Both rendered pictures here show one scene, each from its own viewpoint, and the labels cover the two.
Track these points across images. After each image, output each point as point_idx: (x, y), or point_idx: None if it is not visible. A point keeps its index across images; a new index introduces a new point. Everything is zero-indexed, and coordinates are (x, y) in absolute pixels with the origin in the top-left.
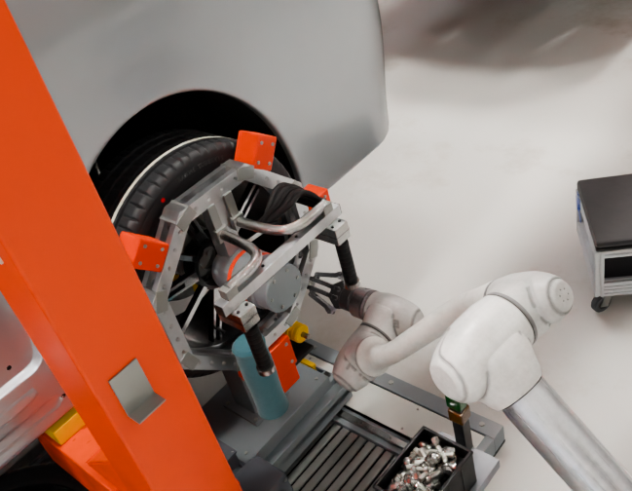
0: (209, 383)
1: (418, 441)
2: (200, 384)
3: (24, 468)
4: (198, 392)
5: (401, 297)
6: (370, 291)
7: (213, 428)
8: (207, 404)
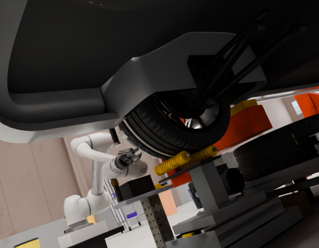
0: (305, 247)
1: (132, 183)
2: (316, 244)
3: (289, 124)
4: (314, 241)
5: (103, 164)
6: (113, 158)
7: (243, 196)
8: (250, 195)
